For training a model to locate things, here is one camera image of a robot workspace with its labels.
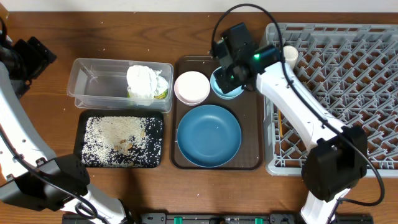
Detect light blue bowl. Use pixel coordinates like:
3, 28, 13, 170
210, 67, 244, 100

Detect cream cup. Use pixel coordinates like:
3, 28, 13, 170
283, 45, 299, 70

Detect pink bowl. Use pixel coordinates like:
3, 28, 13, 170
174, 71, 211, 106

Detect dark blue plate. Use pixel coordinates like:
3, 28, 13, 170
176, 105, 243, 168

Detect green yellow snack wrapper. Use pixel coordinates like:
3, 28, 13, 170
127, 89, 168, 100

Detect white napkin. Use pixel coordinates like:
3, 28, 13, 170
126, 65, 169, 106

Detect rice leftovers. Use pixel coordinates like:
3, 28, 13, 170
81, 116, 164, 167

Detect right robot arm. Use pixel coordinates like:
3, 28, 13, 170
210, 23, 368, 223

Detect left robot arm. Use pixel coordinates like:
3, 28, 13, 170
1, 33, 135, 223

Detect grey dishwasher rack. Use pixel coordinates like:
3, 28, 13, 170
261, 23, 397, 178

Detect brown plastic tray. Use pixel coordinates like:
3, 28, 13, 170
170, 56, 264, 170

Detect clear plastic bin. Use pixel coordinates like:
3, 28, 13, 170
67, 58, 174, 113

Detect black plastic tray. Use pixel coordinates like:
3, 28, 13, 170
72, 109, 165, 169

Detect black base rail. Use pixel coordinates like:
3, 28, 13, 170
61, 213, 374, 224

